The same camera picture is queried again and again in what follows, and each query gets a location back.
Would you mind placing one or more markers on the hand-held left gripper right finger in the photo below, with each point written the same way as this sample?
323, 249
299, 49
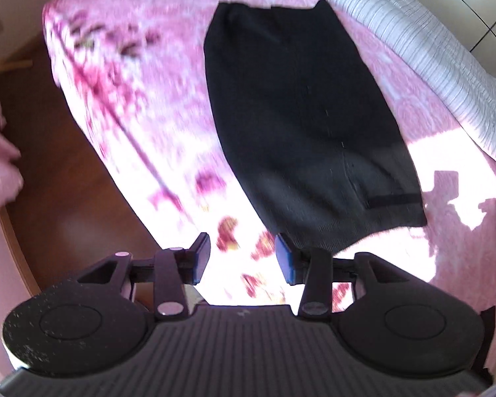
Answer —
284, 261

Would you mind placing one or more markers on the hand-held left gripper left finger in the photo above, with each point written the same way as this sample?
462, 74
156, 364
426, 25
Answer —
197, 262

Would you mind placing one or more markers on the black knit garment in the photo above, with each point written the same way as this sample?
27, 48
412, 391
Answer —
301, 124

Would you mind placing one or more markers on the pink floral blanket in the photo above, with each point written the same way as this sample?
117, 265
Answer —
157, 103

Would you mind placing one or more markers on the white striped quilt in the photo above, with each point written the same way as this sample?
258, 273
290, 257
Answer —
421, 37

